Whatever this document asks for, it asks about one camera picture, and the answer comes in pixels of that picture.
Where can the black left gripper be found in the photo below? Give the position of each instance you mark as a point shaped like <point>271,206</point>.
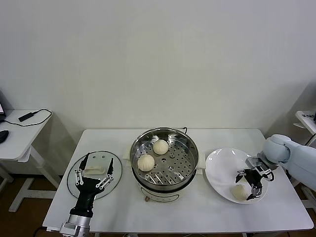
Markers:
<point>86,195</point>

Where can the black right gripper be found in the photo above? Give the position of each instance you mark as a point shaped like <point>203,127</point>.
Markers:
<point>253,176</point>

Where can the white steamed baozi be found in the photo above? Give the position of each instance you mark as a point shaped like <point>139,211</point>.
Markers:
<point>146,163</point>
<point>161,147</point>
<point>238,193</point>

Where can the round glass pot lid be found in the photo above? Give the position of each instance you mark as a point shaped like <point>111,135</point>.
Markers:
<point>117,172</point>

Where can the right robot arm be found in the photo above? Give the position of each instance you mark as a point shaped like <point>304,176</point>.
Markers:
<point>276,148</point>

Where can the perforated steel steamer basket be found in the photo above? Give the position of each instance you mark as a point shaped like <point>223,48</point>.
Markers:
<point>145,138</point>

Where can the white round plate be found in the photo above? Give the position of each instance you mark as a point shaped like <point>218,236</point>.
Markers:
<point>222,168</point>

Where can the white electric cooker base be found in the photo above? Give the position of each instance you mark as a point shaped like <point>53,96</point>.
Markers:
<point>160,196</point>

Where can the white side desk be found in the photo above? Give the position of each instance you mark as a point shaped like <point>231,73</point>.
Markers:
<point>304,121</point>
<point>19,133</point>

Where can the black power adapter box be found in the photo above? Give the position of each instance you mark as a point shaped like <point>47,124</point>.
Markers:
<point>25,117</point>

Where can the black computer mouse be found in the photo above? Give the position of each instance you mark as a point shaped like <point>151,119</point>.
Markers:
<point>3,136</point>

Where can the black open laptop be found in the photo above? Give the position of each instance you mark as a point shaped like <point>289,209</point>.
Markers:
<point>1,109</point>

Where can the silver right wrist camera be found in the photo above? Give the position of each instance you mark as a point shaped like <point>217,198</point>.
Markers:
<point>254,163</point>

